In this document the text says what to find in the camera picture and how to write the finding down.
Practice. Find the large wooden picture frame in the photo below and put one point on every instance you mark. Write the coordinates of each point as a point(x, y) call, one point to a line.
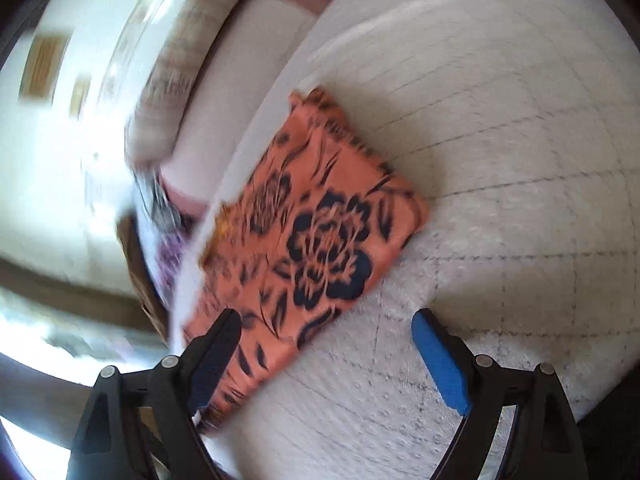
point(42, 67)

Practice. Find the purple patterned cloth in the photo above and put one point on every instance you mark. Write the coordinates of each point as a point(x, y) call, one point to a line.
point(170, 260)

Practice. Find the striped pillow on top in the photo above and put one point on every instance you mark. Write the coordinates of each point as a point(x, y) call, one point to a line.
point(185, 70)

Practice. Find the pink bolster pillow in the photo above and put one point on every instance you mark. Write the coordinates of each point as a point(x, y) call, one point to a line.
point(250, 85)

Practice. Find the orange floral blouse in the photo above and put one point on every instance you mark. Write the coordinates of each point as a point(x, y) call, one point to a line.
point(320, 240)

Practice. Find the light blue-grey cloth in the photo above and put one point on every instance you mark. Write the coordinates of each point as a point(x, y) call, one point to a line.
point(157, 200)

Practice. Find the brown cloth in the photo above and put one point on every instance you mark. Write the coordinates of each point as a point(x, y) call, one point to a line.
point(137, 255)

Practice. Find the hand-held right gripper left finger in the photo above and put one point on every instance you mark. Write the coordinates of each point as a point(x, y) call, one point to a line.
point(210, 365)

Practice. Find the small wooden picture frame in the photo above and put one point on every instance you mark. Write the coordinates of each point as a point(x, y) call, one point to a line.
point(80, 96)

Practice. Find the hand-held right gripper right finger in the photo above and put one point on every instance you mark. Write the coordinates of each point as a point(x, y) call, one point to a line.
point(442, 360)

